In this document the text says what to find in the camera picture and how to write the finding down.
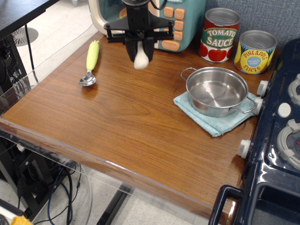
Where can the black table leg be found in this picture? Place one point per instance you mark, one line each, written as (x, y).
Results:
(112, 209)

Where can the plush white brown mushroom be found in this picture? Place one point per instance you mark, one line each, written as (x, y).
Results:
(141, 59)

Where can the black desk at left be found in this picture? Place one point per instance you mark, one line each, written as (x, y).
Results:
(16, 13)

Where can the spoon with yellow-green handle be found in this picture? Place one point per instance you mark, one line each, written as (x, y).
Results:
(91, 61)

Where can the pineapple slices can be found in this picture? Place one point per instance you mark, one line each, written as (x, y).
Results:
(255, 51)

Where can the stainless steel pot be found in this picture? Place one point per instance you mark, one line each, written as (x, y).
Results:
(217, 91)

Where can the light blue cloth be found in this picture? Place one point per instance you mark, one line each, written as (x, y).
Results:
(215, 126)

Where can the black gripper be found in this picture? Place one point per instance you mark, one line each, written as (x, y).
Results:
(139, 25)

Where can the teal cream toy microwave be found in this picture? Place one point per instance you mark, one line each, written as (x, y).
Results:
(186, 14)

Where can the orange toy plate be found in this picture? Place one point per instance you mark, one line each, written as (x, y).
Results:
(123, 13)

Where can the tomato sauce can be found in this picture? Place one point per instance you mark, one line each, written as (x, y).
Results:
(219, 32)

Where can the dark blue toy stove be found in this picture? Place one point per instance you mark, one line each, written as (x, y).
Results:
(270, 193)

